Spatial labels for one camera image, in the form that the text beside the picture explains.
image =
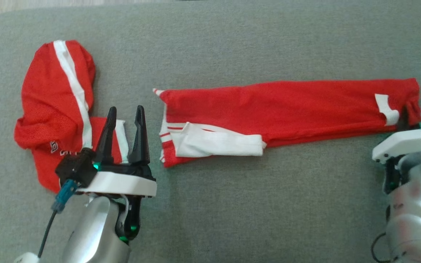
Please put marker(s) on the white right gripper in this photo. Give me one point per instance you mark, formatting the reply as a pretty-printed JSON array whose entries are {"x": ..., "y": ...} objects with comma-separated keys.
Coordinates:
[{"x": 408, "y": 144}]

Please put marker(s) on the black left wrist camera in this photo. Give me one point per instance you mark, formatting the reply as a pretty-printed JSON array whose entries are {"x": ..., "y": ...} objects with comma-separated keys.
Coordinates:
[{"x": 75, "y": 166}]

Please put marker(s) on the red shorts with white stripe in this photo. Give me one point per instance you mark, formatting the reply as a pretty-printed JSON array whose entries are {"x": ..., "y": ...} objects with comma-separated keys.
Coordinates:
[{"x": 49, "y": 109}]

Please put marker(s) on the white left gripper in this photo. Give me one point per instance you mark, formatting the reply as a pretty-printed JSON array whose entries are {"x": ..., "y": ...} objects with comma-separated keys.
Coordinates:
[{"x": 122, "y": 182}]

